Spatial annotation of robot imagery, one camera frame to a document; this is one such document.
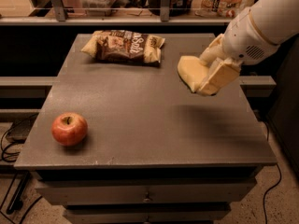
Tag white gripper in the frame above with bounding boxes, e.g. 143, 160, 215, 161
196, 7, 279, 96

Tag yellow sponge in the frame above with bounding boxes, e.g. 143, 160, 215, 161
178, 56, 208, 93

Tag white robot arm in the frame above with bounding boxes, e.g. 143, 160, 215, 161
192, 0, 299, 95

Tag brown chip bag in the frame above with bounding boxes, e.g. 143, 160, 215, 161
81, 30, 165, 65

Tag grey drawer cabinet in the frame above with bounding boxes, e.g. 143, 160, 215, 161
16, 34, 276, 224

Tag clear plastic container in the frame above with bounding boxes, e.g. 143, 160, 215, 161
80, 0, 116, 16

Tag red apple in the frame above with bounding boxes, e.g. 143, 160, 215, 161
51, 112, 88, 147

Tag black floor cable right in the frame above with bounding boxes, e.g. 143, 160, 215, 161
262, 163, 282, 224

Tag metal shelf rail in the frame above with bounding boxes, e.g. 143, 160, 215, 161
0, 0, 231, 27

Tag black cables left floor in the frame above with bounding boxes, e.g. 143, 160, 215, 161
0, 113, 43, 224

